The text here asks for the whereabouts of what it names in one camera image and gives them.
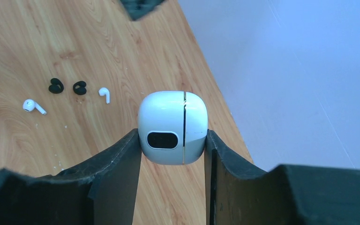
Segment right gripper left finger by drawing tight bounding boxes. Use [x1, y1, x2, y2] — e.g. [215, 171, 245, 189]
[0, 129, 142, 225]

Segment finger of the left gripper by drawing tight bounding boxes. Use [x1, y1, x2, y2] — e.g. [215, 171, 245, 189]
[120, 0, 165, 21]

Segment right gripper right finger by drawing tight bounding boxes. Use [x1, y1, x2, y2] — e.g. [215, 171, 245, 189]
[204, 130, 360, 225]

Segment white earbud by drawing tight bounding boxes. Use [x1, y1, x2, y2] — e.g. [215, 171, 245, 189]
[98, 87, 111, 104]
[22, 99, 47, 115]

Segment white earbud charging case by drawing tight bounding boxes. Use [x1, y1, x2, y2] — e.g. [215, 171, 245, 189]
[138, 90, 208, 165]

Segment black ear hook upper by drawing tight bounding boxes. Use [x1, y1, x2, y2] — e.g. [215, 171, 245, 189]
[73, 81, 87, 95]

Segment black ear hook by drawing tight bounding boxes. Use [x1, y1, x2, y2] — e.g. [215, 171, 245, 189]
[48, 78, 64, 94]
[73, 81, 87, 95]

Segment black ear hook lower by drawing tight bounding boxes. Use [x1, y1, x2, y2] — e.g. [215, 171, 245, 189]
[48, 78, 64, 94]

